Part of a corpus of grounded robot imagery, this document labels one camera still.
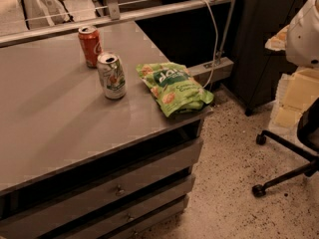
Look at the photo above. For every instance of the red coke can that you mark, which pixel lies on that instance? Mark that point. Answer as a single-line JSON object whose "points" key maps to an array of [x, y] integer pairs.
{"points": [[89, 37]]}

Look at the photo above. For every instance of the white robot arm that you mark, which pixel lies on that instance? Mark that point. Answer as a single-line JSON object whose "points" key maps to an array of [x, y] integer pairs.
{"points": [[302, 40]]}

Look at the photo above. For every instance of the white green soda can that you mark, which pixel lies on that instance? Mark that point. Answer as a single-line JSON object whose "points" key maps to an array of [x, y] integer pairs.
{"points": [[112, 76]]}

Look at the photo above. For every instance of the green snack bag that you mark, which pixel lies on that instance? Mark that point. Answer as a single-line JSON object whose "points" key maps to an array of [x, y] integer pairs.
{"points": [[174, 88]]}

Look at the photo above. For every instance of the grey drawer cabinet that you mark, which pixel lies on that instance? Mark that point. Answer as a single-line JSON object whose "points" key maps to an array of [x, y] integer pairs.
{"points": [[94, 181]]}

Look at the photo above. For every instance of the black office chair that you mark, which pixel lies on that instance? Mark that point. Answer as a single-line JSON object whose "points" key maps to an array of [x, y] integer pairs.
{"points": [[307, 133]]}

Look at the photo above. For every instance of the metal rail frame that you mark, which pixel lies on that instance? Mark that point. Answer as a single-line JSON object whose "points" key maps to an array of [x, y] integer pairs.
{"points": [[179, 32]]}

